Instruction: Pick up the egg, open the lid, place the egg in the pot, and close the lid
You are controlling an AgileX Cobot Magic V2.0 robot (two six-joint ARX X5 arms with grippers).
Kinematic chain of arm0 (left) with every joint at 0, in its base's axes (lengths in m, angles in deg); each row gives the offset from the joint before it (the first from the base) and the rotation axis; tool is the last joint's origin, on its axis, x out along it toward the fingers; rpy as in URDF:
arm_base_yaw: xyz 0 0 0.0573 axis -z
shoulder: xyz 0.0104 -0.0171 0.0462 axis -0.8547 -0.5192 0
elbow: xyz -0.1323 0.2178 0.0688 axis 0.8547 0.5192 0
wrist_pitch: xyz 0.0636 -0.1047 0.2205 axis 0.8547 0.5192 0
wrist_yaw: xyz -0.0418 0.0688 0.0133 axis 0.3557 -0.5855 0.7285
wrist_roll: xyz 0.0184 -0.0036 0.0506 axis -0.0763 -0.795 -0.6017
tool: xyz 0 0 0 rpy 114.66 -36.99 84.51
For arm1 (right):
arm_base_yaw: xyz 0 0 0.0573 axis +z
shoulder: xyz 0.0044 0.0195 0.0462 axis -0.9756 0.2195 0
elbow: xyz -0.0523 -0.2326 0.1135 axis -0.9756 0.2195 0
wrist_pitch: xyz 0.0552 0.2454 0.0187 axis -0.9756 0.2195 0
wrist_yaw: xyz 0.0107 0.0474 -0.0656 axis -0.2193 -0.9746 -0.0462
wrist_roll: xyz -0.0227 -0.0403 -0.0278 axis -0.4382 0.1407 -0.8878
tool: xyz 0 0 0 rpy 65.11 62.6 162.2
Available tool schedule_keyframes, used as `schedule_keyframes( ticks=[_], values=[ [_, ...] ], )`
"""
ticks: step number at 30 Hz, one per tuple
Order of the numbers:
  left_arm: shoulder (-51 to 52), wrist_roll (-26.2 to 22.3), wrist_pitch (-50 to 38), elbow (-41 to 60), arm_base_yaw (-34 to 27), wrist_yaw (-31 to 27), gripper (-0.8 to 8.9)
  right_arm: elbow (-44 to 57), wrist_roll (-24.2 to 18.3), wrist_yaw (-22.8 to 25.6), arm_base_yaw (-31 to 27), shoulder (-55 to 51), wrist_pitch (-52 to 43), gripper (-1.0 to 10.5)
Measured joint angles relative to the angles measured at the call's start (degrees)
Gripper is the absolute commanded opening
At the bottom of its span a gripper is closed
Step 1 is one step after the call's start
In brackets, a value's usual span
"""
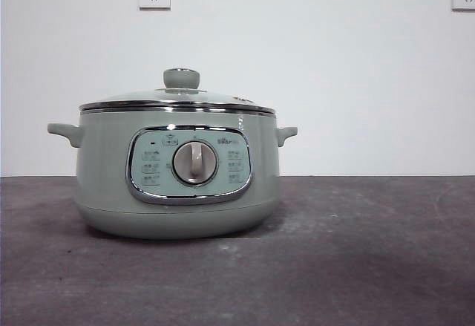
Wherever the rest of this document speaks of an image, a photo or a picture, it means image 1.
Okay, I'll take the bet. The glass lid with green knob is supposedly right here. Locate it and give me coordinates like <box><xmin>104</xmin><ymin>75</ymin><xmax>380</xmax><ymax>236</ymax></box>
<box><xmin>78</xmin><ymin>68</ymin><xmax>277</xmax><ymax>115</ymax></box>

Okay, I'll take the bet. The sage green electric cooking pot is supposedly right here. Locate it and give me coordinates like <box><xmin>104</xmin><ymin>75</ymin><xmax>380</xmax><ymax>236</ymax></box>
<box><xmin>47</xmin><ymin>108</ymin><xmax>299</xmax><ymax>240</ymax></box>

